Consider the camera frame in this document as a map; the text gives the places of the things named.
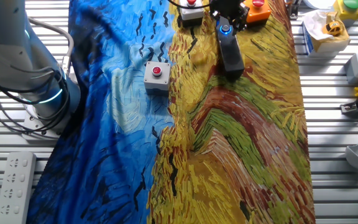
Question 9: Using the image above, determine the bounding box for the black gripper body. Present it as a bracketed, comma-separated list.
[210, 0, 250, 19]

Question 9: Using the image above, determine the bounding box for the black speaker bar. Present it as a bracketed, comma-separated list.
[215, 15, 246, 80]

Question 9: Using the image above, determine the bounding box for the orange box with red button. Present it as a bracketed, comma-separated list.
[244, 0, 272, 25]

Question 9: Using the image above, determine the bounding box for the grey box with red button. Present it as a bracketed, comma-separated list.
[178, 0, 205, 27]
[144, 60, 172, 96]

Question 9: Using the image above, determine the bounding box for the yellow toy car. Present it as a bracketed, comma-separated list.
[323, 20, 344, 37]

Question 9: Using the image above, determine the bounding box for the yellow box with green button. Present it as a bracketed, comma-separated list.
[333, 0, 358, 27]

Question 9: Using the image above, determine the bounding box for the painted wheat field tablecloth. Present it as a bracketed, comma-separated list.
[26, 0, 316, 224]

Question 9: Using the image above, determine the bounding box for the white power strip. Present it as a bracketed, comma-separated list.
[0, 151, 37, 224]

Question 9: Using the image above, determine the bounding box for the thick grey robot cable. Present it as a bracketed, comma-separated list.
[28, 17, 75, 75]

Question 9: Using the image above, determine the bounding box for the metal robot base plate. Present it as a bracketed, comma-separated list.
[22, 101, 73, 141]

